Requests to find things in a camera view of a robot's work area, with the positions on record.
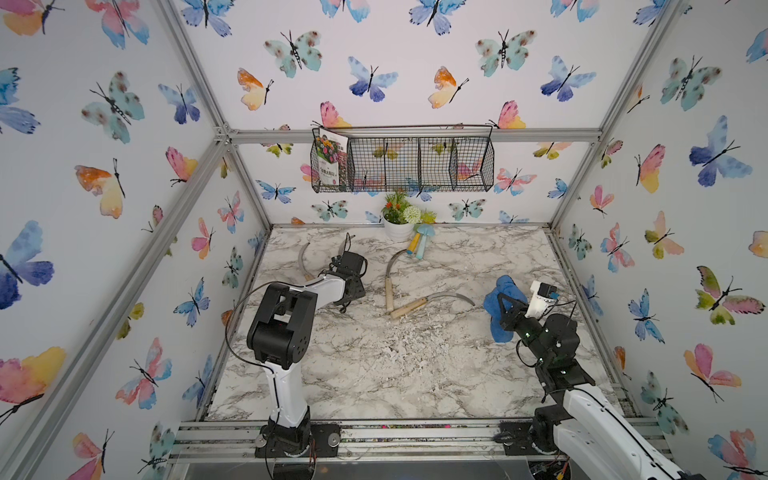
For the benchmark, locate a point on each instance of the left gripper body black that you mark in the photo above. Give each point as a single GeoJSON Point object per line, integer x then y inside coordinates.
{"type": "Point", "coordinates": [359, 289]}

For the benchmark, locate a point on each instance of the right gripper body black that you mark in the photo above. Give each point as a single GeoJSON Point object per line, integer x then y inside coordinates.
{"type": "Point", "coordinates": [519, 323]}

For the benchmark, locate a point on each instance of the blue microfiber rag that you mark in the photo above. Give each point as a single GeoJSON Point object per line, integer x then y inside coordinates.
{"type": "Point", "coordinates": [506, 285]}

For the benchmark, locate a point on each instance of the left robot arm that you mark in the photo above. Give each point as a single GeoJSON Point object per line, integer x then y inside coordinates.
{"type": "Point", "coordinates": [279, 337]}

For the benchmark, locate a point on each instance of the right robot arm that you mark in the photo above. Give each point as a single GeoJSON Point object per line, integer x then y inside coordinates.
{"type": "Point", "coordinates": [580, 423]}

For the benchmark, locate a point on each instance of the white pot with plant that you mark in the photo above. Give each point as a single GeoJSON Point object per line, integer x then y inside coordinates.
{"type": "Point", "coordinates": [401, 217]}

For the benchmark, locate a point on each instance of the teal garden trowel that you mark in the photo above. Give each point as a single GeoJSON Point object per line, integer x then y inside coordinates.
{"type": "Point", "coordinates": [425, 231]}

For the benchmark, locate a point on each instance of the seed packet in basket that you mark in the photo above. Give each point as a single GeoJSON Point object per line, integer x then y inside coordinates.
{"type": "Point", "coordinates": [331, 150]}

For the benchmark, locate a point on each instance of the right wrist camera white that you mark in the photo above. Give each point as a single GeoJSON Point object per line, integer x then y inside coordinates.
{"type": "Point", "coordinates": [544, 297]}

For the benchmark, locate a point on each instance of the yellow handled garden tool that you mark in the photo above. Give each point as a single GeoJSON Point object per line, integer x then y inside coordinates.
{"type": "Point", "coordinates": [414, 244]}

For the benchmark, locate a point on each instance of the black wire wall basket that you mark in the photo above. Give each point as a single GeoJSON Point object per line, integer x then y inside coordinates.
{"type": "Point", "coordinates": [440, 158]}

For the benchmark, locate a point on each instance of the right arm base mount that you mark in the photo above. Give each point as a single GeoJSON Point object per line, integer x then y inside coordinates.
{"type": "Point", "coordinates": [528, 435]}

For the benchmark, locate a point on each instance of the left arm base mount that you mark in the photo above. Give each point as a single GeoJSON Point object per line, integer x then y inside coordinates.
{"type": "Point", "coordinates": [308, 438]}

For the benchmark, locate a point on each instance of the aluminium front rail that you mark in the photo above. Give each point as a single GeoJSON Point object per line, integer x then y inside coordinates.
{"type": "Point", "coordinates": [361, 441]}

